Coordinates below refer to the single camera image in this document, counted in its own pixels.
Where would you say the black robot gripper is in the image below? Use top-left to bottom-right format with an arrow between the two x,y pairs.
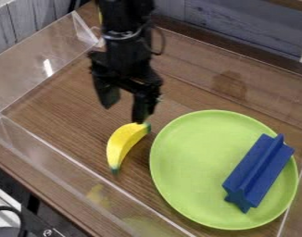
89,40 -> 162,124

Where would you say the yellow toy banana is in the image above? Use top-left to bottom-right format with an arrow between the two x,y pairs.
107,122 -> 151,174

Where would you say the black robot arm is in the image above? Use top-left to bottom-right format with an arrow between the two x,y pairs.
89,0 -> 163,123

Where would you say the green round plate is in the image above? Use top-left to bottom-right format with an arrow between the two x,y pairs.
150,110 -> 298,231

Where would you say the blue plastic block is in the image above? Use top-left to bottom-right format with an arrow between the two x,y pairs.
222,133 -> 294,214

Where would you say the clear acrylic enclosure wall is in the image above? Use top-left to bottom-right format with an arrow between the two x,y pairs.
0,10 -> 302,237

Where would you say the black cable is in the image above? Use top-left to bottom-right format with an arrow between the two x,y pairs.
0,206 -> 29,237

